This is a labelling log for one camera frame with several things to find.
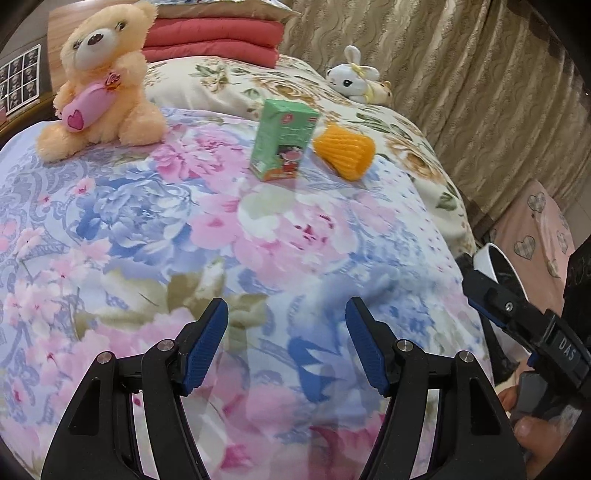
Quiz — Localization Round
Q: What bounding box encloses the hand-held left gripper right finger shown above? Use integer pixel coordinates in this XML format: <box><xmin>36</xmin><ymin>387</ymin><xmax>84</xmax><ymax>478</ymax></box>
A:
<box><xmin>345</xmin><ymin>296</ymin><xmax>527</xmax><ymax>480</ymax></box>

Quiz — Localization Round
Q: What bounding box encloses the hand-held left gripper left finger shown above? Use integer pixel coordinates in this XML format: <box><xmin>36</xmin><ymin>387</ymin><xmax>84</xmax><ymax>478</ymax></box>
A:
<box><xmin>44</xmin><ymin>298</ymin><xmax>229</xmax><ymax>480</ymax></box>

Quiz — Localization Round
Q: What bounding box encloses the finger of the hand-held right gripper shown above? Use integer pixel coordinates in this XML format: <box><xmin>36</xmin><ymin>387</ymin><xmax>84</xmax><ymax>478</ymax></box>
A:
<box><xmin>462</xmin><ymin>265</ymin><xmax>552</xmax><ymax>357</ymax></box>

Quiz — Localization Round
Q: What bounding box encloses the white round bin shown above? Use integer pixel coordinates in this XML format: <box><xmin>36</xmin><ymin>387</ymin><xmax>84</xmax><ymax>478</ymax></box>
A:
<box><xmin>455</xmin><ymin>244</ymin><xmax>532</xmax><ymax>386</ymax></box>

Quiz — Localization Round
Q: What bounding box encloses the orange foam fruit net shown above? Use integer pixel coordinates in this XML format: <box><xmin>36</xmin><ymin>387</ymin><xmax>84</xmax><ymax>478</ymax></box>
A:
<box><xmin>313</xmin><ymin>124</ymin><xmax>376</xmax><ymax>181</ymax></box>

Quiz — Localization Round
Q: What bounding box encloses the green drink carton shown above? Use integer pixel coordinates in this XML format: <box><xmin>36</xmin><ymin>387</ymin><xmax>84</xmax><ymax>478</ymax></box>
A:
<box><xmin>250</xmin><ymin>98</ymin><xmax>320</xmax><ymax>183</ymax></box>

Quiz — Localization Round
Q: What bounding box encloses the person's right hand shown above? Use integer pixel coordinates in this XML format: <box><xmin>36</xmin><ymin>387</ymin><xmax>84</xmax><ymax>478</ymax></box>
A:
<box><xmin>499</xmin><ymin>385</ymin><xmax>580</xmax><ymax>480</ymax></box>

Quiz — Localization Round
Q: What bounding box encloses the pink heart-print cloth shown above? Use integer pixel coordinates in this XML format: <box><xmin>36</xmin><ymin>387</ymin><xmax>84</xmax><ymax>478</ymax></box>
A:
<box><xmin>485</xmin><ymin>179</ymin><xmax>578</xmax><ymax>315</ymax></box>

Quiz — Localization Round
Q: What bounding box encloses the pink and blue floral blanket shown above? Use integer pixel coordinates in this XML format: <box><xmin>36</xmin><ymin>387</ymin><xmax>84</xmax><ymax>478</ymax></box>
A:
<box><xmin>0</xmin><ymin>107</ymin><xmax>497</xmax><ymax>480</ymax></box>

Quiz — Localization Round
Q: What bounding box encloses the beige floral blanket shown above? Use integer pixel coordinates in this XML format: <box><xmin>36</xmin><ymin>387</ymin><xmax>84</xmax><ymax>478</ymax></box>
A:
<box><xmin>141</xmin><ymin>54</ymin><xmax>476</xmax><ymax>259</ymax></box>

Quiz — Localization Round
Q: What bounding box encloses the beige patterned curtain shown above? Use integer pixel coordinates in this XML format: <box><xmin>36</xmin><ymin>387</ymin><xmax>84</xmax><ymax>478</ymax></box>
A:
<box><xmin>277</xmin><ymin>0</ymin><xmax>591</xmax><ymax>232</ymax></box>

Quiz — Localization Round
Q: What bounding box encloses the tan bear plush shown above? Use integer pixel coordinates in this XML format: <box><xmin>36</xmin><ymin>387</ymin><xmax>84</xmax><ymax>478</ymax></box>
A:
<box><xmin>367</xmin><ymin>79</ymin><xmax>394</xmax><ymax>106</ymax></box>

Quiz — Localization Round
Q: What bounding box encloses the white bunny plush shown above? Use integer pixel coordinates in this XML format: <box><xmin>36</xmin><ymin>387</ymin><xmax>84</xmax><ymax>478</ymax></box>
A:
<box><xmin>325</xmin><ymin>45</ymin><xmax>382</xmax><ymax>103</ymax></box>

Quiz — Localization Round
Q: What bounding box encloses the peach teddy bear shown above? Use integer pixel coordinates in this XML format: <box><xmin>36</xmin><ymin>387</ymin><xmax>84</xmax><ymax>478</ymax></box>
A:
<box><xmin>36</xmin><ymin>0</ymin><xmax>168</xmax><ymax>162</ymax></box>

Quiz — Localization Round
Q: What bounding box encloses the folded red quilt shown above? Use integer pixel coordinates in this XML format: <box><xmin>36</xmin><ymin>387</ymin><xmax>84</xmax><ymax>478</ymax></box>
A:
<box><xmin>141</xmin><ymin>17</ymin><xmax>284</xmax><ymax>70</ymax></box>

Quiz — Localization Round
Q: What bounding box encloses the black and white photo sheet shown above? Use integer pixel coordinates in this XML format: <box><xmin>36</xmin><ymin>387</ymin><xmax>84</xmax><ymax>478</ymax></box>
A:
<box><xmin>0</xmin><ymin>44</ymin><xmax>42</xmax><ymax>118</ymax></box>

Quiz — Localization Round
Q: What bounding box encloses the wooden headboard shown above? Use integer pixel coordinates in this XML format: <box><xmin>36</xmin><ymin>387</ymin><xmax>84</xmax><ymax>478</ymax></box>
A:
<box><xmin>0</xmin><ymin>4</ymin><xmax>93</xmax><ymax>139</ymax></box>

